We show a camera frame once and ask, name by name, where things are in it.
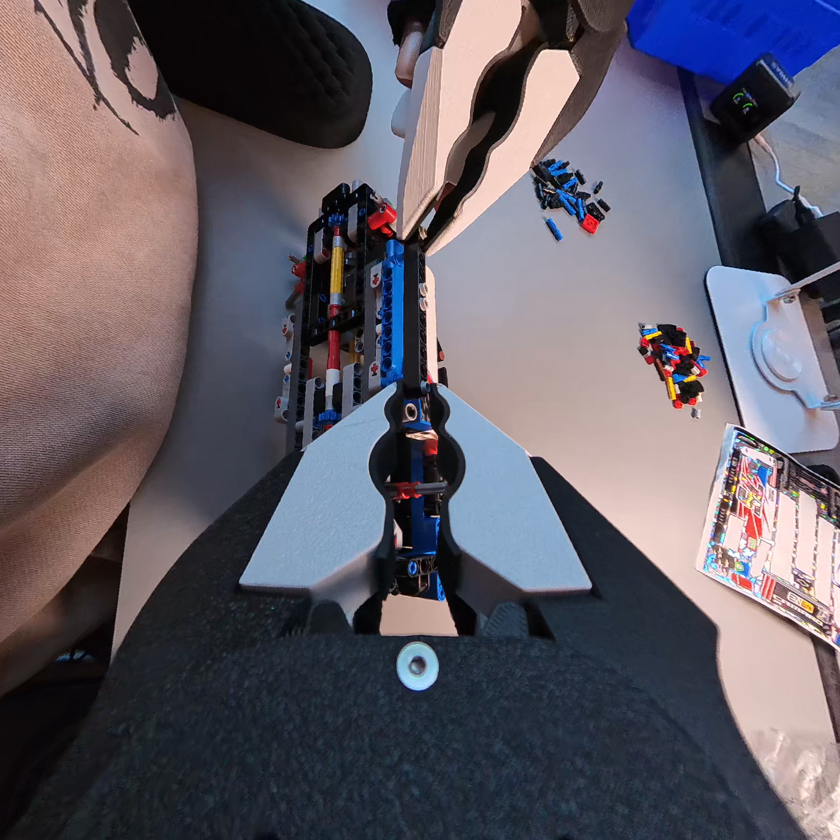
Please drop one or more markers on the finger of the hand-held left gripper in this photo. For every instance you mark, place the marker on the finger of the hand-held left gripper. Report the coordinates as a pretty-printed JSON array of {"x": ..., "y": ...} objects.
[
  {"x": 538, "y": 111},
  {"x": 453, "y": 98}
]

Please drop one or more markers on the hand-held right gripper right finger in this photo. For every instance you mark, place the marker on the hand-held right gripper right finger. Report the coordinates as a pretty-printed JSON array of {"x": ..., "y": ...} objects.
[{"x": 518, "y": 525}]

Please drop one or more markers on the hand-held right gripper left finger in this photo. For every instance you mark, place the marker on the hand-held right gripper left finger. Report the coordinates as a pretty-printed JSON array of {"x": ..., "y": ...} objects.
[{"x": 315, "y": 525}]

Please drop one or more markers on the partly built lego car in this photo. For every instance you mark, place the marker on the partly built lego car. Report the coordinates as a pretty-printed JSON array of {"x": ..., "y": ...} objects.
[{"x": 341, "y": 315}]

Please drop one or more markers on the single blue lego pin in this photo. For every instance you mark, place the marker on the single blue lego pin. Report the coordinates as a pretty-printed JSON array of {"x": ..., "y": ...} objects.
[{"x": 554, "y": 229}]

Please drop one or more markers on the red lego piece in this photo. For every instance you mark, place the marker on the red lego piece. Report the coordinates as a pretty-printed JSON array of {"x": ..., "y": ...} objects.
[{"x": 590, "y": 224}]

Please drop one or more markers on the pile of multicoloured lego pieces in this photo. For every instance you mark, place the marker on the pile of multicoloured lego pieces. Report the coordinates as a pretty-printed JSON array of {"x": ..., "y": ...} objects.
[{"x": 676, "y": 364}]

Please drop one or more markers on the person's left hand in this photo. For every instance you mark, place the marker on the person's left hand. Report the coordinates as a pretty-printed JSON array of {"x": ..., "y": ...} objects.
[{"x": 410, "y": 52}]

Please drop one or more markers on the pile of blue black pins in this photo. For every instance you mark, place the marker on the pile of blue black pins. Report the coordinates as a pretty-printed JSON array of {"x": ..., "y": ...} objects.
[{"x": 568, "y": 190}]

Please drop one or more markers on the blue storage bin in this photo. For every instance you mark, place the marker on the blue storage bin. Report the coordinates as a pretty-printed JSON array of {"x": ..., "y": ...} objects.
[{"x": 722, "y": 33}]

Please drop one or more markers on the black power bank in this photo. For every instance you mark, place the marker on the black power bank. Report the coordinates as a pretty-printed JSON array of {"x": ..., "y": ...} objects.
[{"x": 754, "y": 98}]

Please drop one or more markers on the shiny sticker sheet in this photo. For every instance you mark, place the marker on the shiny sticker sheet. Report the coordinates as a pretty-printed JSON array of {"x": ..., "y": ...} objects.
[{"x": 774, "y": 531}]

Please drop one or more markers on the white stand base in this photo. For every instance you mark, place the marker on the white stand base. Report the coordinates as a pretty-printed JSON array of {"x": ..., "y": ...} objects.
[{"x": 748, "y": 341}]

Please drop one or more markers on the black power adapter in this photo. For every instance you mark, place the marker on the black power adapter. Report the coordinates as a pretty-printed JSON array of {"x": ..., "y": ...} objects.
[{"x": 804, "y": 243}]

